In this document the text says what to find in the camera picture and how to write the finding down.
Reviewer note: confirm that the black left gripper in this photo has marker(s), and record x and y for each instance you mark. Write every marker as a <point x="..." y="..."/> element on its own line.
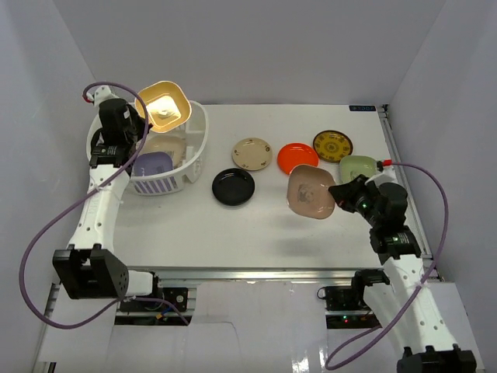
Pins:
<point x="137" y="122"/>

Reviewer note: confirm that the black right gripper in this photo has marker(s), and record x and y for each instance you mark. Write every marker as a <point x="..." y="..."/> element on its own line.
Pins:
<point x="344" y="194"/>

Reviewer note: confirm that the pink square panda dish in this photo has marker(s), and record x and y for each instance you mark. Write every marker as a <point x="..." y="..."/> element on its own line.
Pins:
<point x="307" y="192"/>

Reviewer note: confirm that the purple square panda dish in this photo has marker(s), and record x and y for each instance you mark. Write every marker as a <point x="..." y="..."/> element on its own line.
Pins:
<point x="152" y="164"/>

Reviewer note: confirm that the yellow square panda dish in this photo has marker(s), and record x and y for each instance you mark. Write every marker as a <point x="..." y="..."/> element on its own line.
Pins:
<point x="166" y="105"/>

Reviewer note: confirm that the cream square panda dish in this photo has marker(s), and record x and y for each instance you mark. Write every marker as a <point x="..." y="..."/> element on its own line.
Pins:
<point x="173" y="146"/>

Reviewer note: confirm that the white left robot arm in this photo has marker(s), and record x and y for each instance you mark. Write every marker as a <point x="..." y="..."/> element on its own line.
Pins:
<point x="89" y="267"/>

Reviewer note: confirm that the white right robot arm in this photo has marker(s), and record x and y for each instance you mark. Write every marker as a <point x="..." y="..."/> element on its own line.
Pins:
<point x="397" y="292"/>

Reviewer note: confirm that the green square panda dish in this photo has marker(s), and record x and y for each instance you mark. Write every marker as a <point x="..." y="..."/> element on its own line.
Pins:
<point x="353" y="165"/>

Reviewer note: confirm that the yellow patterned round plate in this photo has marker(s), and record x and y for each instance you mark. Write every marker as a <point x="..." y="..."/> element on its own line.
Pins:
<point x="332" y="146"/>

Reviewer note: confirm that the orange round plate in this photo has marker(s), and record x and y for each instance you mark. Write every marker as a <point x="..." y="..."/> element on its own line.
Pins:
<point x="296" y="154"/>

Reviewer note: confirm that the white plastic dish basket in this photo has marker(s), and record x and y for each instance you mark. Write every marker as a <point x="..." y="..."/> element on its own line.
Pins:
<point x="194" y="131"/>

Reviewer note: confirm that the blue table label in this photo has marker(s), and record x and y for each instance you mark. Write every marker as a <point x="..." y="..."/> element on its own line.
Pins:
<point x="362" y="108"/>

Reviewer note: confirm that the cream floral round plate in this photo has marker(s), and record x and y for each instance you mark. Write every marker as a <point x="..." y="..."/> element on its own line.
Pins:
<point x="252" y="154"/>

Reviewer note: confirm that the black round plate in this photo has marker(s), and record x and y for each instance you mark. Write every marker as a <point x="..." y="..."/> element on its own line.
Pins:
<point x="233" y="187"/>

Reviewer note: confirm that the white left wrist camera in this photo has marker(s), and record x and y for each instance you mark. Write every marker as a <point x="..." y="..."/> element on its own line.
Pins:
<point x="101" y="94"/>

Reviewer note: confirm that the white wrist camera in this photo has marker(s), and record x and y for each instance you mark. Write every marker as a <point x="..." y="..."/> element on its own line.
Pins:
<point x="101" y="94"/>
<point x="385" y="173"/>

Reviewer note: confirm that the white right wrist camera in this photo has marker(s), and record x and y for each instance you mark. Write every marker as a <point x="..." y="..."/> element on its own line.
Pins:
<point x="385" y="173"/>

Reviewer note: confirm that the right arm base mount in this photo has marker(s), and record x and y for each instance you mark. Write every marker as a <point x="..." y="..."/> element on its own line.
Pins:
<point x="343" y="310"/>

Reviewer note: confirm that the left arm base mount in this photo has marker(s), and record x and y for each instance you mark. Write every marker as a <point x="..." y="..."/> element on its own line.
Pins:
<point x="165" y="306"/>

